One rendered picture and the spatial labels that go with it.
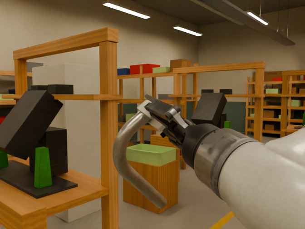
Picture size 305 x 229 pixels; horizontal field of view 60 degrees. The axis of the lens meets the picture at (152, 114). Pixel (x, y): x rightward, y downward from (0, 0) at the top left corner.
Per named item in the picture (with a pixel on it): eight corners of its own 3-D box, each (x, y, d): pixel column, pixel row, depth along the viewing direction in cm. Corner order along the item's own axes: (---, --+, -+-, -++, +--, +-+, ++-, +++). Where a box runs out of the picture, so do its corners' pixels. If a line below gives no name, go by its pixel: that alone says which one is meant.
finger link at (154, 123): (169, 120, 54) (171, 122, 55) (154, 111, 60) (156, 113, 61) (159, 129, 54) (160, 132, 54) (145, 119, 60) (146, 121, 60)
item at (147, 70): (183, 170, 540) (184, 57, 523) (104, 152, 700) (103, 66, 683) (196, 164, 581) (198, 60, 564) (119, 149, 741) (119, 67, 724)
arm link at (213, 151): (258, 126, 33) (225, 112, 38) (205, 176, 31) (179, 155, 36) (276, 170, 37) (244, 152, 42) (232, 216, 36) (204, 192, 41)
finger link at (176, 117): (191, 146, 42) (180, 125, 39) (172, 131, 46) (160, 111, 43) (202, 136, 43) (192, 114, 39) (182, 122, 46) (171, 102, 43)
